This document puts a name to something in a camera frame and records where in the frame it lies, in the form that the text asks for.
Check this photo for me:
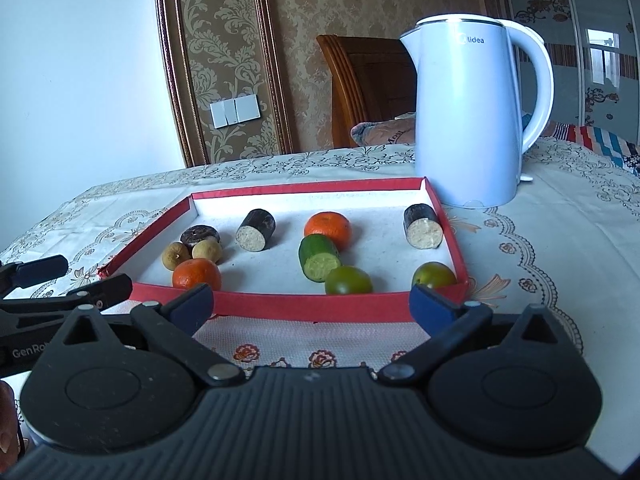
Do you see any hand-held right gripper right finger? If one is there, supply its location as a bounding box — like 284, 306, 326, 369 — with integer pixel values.
377, 282, 576, 386

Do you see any red cardboard tray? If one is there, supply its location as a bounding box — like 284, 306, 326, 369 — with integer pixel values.
98, 176, 470, 323

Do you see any orange tangerine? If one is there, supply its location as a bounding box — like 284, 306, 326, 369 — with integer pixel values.
304, 211, 353, 251
172, 258, 222, 292

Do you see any brown water chestnut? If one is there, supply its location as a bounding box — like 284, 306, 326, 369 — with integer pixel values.
180, 225, 222, 250

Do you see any striped blanket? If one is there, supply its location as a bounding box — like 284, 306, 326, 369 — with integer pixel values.
540, 122, 640, 176

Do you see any white electric kettle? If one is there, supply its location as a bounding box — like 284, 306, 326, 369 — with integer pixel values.
398, 14, 555, 209

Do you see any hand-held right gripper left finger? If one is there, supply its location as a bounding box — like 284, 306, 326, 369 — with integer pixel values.
47, 282, 246, 388

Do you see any person's left hand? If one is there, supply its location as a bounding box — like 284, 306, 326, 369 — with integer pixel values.
0, 379, 24, 463

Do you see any white wall switch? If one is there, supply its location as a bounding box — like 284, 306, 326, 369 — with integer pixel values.
210, 94, 262, 129

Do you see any brown patterned pillow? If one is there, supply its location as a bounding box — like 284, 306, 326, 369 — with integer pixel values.
350, 116, 417, 148

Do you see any yellowish longan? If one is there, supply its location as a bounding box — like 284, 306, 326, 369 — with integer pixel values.
191, 238, 223, 265
161, 241, 193, 270

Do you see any wooden headboard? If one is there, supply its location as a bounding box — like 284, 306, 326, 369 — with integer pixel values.
316, 35, 418, 148

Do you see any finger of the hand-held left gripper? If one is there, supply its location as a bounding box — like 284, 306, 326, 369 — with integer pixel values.
0, 273, 134, 317
0, 254, 70, 289

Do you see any floral sliding door wardrobe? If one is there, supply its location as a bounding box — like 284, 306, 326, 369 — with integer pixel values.
502, 0, 640, 146

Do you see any green cucumber piece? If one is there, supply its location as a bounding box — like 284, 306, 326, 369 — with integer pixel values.
298, 234, 343, 283

